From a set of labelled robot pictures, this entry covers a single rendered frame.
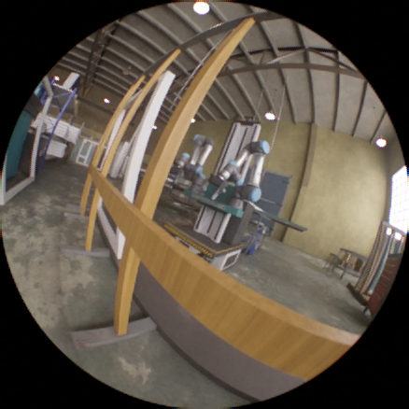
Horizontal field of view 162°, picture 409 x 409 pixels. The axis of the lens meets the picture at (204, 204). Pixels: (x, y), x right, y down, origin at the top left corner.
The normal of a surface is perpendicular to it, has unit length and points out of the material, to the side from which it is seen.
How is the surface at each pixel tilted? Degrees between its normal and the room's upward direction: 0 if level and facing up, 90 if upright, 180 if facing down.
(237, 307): 90
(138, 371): 0
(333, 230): 90
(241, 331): 90
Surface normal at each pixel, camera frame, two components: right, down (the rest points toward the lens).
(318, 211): -0.58, -0.19
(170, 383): 0.36, -0.93
